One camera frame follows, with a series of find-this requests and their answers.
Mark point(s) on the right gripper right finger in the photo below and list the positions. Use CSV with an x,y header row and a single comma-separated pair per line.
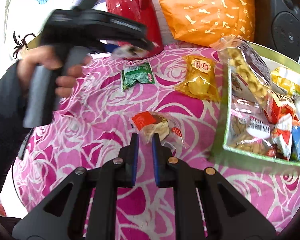
x,y
163,173

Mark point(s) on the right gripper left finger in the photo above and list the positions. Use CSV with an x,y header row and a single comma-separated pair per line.
x,y
128,168

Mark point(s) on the red label biscuit packet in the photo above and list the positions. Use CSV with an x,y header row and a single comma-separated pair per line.
x,y
149,123

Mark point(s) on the green white snack packet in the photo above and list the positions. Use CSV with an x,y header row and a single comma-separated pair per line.
x,y
140,73

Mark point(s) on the yellow cake packet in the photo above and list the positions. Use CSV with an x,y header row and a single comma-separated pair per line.
x,y
200,81

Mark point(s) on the red white snack packet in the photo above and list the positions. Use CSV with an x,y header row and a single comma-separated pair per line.
x,y
280,111

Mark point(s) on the brown cookie packet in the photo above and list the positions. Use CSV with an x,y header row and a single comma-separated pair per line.
x,y
247,64

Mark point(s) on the large yellow snack bag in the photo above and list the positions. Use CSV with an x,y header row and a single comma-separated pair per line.
x,y
286,82

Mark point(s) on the black sleeve forearm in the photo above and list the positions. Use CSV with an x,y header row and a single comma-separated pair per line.
x,y
12,111

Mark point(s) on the person left hand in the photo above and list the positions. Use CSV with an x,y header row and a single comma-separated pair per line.
x,y
45,56

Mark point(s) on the red thermos jug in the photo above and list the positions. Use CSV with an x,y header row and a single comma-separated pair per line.
x,y
141,11

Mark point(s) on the pink rose tablecloth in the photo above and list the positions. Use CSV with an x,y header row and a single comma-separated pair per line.
x,y
91,127

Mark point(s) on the green white cardboard box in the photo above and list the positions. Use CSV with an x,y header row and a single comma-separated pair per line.
x,y
221,152

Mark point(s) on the orange tote bag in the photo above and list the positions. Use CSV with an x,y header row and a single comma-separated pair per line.
x,y
204,22

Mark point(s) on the black speaker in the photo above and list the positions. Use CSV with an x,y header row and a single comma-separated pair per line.
x,y
277,26

